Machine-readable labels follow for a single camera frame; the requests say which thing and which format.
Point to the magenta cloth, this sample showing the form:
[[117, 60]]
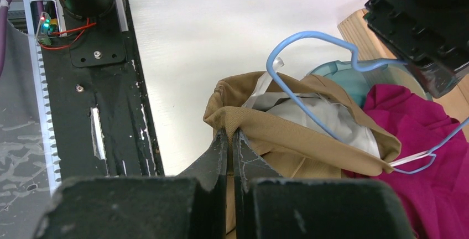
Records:
[[432, 189]]

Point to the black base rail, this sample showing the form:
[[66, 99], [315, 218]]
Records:
[[99, 103]]

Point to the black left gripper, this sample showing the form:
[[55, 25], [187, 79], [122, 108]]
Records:
[[431, 36]]

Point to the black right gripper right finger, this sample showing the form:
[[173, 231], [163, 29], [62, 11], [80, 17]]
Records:
[[271, 206]]

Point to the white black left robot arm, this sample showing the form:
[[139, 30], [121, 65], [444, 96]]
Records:
[[431, 36]]

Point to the white slotted cable duct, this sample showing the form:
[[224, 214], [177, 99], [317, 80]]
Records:
[[52, 159]]

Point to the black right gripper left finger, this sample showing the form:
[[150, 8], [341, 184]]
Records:
[[189, 205]]

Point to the teal plastic basket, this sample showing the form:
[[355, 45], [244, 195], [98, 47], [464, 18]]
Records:
[[358, 84]]

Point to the light blue wire hanger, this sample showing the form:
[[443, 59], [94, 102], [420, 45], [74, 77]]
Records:
[[327, 87]]

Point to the brown skirt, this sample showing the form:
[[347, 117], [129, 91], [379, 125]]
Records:
[[290, 148]]

